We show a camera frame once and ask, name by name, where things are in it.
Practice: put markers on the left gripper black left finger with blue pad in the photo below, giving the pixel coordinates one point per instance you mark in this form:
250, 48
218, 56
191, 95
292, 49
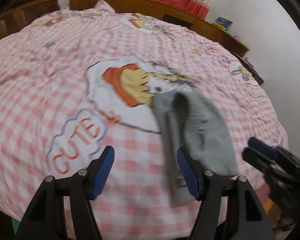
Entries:
44, 217

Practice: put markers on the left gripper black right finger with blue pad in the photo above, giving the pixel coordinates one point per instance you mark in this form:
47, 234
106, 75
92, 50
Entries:
229, 209

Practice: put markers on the blue book on cabinet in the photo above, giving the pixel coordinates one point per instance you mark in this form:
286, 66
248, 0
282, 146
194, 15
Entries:
222, 23

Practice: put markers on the dark wooden headboard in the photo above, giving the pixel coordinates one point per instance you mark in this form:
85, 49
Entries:
21, 13

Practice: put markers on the pink checkered cartoon bedsheet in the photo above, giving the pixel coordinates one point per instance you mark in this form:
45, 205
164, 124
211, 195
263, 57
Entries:
73, 82

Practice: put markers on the long wooden low cabinet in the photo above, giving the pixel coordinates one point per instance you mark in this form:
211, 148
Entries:
179, 17

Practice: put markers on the grey sweatpants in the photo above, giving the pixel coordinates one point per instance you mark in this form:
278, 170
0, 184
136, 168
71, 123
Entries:
191, 120

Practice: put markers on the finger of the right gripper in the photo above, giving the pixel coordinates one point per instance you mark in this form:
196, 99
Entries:
277, 154
263, 164

